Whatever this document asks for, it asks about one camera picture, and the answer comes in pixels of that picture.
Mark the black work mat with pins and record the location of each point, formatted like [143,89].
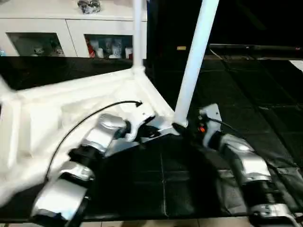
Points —
[165,179]

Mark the long black bar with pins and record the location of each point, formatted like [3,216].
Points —
[255,47]

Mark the white plastic table top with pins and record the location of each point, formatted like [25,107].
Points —
[57,118]

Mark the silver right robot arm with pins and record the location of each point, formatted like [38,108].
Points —
[251,170]

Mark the small dark figurines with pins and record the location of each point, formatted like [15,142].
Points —
[45,48]

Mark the small grey metal object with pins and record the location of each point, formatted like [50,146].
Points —
[89,5]

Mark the white plastic table leg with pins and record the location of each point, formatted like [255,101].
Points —
[4,90]
[194,61]
[138,35]

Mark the large black cabinet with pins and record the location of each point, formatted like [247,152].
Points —
[255,21]

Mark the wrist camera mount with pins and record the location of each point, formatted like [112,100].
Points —
[210,118]
[142,118]

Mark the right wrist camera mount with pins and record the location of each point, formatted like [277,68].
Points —
[210,118]

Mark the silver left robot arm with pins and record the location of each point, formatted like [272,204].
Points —
[80,165]

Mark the small tan label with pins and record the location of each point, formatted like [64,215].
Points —
[181,48]

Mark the white glass-door cabinet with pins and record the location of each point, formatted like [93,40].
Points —
[66,26]

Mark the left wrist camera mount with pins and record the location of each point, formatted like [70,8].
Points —
[142,118]

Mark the white board strip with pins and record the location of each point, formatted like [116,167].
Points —
[298,65]

